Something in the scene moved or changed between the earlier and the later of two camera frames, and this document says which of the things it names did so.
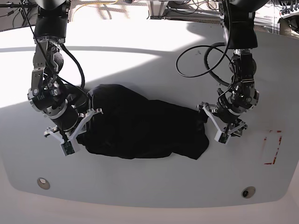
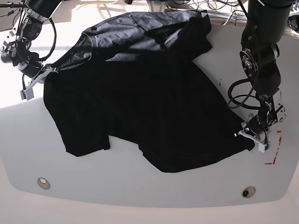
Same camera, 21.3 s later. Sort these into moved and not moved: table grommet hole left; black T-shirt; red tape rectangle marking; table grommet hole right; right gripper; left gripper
Moved: left gripper; black T-shirt; right gripper
Not moved: red tape rectangle marking; table grommet hole left; table grommet hole right
